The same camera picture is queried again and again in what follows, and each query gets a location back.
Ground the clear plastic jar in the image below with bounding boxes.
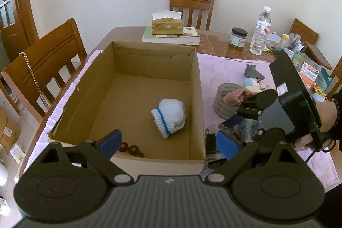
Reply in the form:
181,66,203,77
235,117,259,140

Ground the wooden chair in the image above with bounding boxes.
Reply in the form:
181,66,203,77
288,18,319,47
169,0,215,30
1,18,87,122
324,57,342,100

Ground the white rolled glove blue stripe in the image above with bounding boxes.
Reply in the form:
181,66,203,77
151,99,187,139

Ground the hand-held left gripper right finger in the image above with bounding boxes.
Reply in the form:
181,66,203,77
204,130,305,187

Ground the orange printed packet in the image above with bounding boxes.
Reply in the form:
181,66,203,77
299,62,320,81

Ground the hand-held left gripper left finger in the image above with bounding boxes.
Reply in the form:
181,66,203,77
35,130,135,187

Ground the cream small carton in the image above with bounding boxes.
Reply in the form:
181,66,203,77
244,85,270,93

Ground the black cable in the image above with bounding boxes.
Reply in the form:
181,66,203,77
305,137,334,164

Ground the black lid jar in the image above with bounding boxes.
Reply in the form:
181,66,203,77
229,27,248,49

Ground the person's right hand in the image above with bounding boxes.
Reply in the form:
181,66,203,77
295,101,338,150

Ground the black orange toy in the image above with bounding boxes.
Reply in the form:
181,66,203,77
119,141,145,158

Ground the cardboard carton on floor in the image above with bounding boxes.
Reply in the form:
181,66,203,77
0,108,21,159

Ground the grey animal toy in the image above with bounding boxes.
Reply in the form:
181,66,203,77
244,64,265,80

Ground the brown cardboard box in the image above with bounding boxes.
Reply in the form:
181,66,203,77
47,41,206,168

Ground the metal chain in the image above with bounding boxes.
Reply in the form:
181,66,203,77
19,52,51,111

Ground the clear water bottle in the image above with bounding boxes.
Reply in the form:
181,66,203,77
249,6,272,56

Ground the wooden door with glass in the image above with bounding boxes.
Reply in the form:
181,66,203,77
0,0,40,63

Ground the yellow lid bottle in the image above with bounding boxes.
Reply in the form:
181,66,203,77
280,34,290,51

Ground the light blue toy figure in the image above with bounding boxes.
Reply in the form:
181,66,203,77
243,78,261,88

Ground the dark small object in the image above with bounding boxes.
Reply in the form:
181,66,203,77
205,130,217,155

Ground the pink knitted item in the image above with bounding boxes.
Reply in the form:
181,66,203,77
224,88,258,106

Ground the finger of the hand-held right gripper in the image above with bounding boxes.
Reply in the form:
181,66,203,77
224,88,278,127
251,127,288,144

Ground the thick white book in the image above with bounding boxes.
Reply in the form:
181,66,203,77
142,26,201,46

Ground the clear tape roll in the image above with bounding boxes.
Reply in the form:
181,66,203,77
213,83,245,119

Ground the pink cloth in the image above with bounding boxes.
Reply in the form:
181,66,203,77
24,50,340,191

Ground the brown tissue pack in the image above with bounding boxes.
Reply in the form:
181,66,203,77
151,10,184,35

